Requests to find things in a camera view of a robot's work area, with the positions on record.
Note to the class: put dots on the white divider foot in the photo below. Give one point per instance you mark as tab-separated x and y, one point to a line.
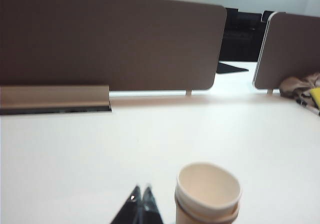
189	92
270	91

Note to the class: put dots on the narrow brown desk divider panel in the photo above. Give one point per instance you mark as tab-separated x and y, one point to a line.
290	49

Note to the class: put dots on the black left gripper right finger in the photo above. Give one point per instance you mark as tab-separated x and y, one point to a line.
150	209

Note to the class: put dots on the small yellow item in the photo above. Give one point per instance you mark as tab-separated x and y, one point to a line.
315	97

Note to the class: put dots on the crumpled brown bag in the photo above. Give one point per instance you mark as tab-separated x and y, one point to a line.
295	86

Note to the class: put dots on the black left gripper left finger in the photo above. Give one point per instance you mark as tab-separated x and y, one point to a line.
130	209

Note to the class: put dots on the wide brown desk divider panel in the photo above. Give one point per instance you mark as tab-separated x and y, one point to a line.
112	39

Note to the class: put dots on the black desk mat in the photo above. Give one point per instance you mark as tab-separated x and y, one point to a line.
230	68

